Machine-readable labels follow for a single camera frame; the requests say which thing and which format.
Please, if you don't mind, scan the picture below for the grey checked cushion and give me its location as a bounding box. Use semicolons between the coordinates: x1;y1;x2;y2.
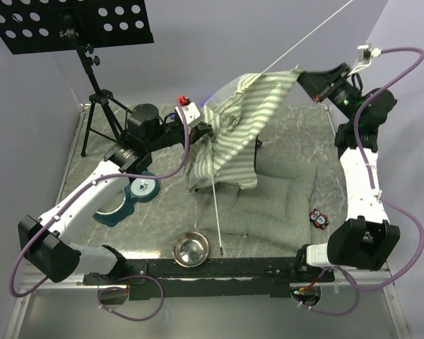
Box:
199;156;317;249

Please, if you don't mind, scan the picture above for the purple plastic microphone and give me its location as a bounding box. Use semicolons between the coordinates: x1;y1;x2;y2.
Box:
199;96;213;107

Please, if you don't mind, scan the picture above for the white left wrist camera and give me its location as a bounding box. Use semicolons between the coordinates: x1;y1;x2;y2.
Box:
175;96;204;128

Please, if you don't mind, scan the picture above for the red owl number tag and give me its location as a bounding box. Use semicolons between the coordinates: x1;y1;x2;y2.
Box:
309;208;329;230

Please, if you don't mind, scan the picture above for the black perforated music stand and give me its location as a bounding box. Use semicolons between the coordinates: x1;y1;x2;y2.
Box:
0;0;154;147

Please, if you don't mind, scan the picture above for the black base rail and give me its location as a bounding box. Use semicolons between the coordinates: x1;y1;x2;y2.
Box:
83;257;321;301

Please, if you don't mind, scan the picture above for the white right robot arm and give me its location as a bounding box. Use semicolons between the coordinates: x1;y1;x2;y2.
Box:
294;64;400;282

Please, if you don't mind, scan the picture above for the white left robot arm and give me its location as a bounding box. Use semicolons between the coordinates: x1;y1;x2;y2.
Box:
18;102;212;284

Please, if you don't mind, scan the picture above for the purple cable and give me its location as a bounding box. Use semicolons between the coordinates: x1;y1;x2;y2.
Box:
8;116;194;321
293;47;424;315

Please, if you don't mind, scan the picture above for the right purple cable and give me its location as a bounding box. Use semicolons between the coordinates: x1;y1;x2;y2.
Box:
293;47;424;315

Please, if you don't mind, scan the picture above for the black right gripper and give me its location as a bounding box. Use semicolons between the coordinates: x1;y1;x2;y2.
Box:
293;62;363;124

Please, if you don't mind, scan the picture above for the teal double pet feeder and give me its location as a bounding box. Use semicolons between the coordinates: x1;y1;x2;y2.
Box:
93;178;160;227

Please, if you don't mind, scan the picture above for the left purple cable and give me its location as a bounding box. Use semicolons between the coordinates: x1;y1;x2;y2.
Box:
8;116;194;321

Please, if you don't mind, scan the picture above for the stainless steel bowl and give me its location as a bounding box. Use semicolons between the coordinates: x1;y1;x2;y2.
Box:
172;231;209;268

